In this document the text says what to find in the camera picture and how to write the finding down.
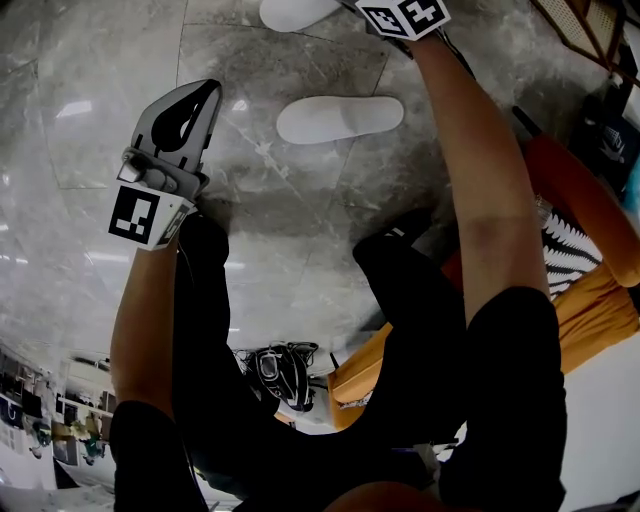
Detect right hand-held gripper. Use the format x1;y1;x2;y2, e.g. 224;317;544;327
339;0;453;61

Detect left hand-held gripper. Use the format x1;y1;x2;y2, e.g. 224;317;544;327
108;78;224;251

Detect white slipper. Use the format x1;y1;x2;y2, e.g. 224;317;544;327
258;0;346;34
276;95;405;146

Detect person's right forearm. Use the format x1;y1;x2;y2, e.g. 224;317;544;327
404;29;551;321

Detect person's left forearm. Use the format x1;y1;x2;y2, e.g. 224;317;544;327
109;239;184;421

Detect person's left black shoe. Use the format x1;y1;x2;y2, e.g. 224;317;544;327
179;199;231;241

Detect person's black shoe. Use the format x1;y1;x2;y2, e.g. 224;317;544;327
179;199;231;241
382;207;437;251

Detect person's black trousers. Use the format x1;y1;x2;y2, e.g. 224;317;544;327
172;209;469;501

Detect person's right black shoe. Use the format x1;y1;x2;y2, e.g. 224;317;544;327
382;207;437;251

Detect orange sofa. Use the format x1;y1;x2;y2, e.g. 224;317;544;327
327;134;640;431

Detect black white striped blanket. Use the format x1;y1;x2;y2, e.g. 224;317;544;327
537;207;604;301

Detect large orange cushion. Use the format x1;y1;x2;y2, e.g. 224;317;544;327
552;264;640;374

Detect person's black shirt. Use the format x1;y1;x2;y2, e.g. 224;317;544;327
108;287;569;512

